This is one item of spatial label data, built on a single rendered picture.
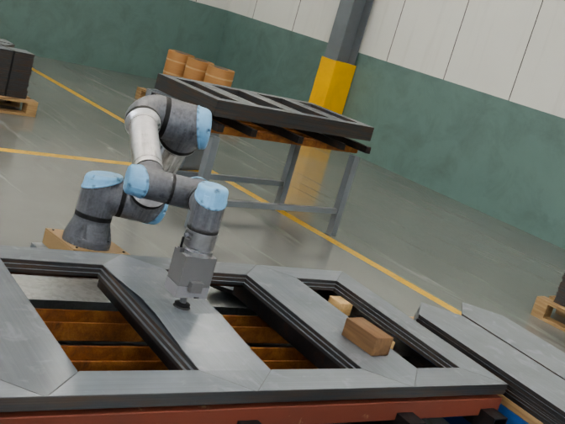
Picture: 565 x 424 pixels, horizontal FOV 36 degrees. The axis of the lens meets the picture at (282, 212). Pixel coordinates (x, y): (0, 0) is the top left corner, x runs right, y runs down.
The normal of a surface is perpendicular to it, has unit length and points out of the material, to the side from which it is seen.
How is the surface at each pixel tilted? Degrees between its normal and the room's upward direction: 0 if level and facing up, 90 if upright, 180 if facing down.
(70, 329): 90
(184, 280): 90
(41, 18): 90
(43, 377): 0
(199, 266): 90
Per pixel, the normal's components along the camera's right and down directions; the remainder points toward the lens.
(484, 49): -0.75, -0.06
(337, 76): 0.61, 0.35
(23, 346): 0.27, -0.94
